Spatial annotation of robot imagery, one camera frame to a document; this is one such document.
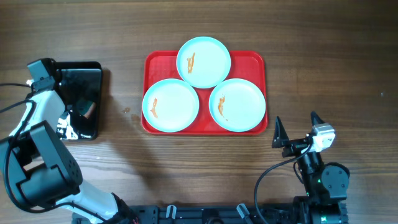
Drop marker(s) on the light blue plate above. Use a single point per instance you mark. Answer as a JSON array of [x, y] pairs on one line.
[[237, 105], [203, 62], [170, 105]]

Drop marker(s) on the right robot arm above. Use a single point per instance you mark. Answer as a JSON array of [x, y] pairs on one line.
[[326, 184]]

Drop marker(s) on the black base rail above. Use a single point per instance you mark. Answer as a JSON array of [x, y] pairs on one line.
[[279, 213]]

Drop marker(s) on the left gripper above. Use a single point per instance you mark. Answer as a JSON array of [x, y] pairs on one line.
[[43, 82]]

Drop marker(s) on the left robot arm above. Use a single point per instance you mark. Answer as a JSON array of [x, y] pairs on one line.
[[39, 172]]

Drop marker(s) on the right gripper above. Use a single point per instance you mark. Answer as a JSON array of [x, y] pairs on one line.
[[298, 146]]

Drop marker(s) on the black water basin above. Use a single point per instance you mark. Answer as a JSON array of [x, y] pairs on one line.
[[81, 82]]

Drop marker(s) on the orange green sponge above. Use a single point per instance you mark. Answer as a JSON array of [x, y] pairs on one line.
[[88, 109]]

